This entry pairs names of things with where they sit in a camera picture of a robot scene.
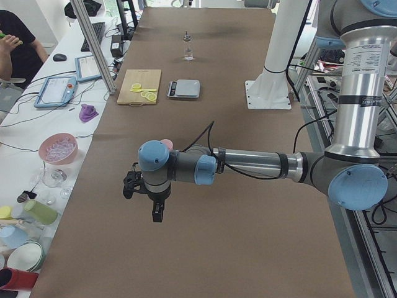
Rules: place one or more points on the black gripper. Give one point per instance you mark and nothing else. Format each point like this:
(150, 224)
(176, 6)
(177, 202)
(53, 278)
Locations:
(156, 197)

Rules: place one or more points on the pink plastic cup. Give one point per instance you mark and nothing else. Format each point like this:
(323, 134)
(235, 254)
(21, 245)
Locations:
(168, 143)

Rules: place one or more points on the glass sauce bottle metal cap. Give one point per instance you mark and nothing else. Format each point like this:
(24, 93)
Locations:
(188, 50)

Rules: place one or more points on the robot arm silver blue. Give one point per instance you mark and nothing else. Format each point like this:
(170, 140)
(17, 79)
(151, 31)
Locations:
(347, 171)

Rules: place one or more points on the green plastic cup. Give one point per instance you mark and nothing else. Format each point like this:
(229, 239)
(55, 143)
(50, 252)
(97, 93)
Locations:
(40, 212)

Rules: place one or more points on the silver digital kitchen scale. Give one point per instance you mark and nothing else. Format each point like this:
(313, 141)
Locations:
(184, 88)

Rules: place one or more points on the light blue cup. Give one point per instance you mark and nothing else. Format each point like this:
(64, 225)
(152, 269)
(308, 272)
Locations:
(13, 236)

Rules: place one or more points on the red cup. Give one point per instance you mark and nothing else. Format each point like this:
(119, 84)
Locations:
(14, 279)

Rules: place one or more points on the pink bowl with ice cubes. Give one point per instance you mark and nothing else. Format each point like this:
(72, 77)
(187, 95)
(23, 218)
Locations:
(59, 149)

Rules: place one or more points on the yellow plastic knife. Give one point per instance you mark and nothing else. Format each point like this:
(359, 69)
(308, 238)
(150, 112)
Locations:
(142, 90)

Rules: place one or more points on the lemon slice toy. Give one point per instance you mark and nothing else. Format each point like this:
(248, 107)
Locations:
(136, 86)

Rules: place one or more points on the bamboo cutting board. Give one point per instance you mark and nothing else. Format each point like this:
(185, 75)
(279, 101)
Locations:
(147, 79)

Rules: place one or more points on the white green bowl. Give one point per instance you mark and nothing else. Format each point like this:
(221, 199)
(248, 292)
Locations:
(27, 257)

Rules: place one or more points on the blue teach pendant near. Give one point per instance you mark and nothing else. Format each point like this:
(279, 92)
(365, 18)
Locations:
(56, 91)

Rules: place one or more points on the blue teach pendant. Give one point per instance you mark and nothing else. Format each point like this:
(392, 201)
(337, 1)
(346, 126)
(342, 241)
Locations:
(56, 91)
(86, 69)

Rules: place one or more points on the blue teach pendant far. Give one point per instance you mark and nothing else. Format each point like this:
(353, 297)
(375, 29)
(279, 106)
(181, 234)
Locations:
(86, 69)

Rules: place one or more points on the black power adapter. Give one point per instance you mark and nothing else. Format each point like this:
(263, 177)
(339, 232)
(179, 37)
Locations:
(116, 47)

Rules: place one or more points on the black computer mouse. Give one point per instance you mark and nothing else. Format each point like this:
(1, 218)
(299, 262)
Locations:
(59, 57)

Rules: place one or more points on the person in black shirt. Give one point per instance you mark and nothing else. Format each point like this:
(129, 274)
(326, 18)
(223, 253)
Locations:
(22, 55)

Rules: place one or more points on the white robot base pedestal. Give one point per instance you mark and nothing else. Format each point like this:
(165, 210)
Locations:
(270, 89)

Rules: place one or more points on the aluminium frame post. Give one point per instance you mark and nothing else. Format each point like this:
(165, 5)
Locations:
(89, 34)

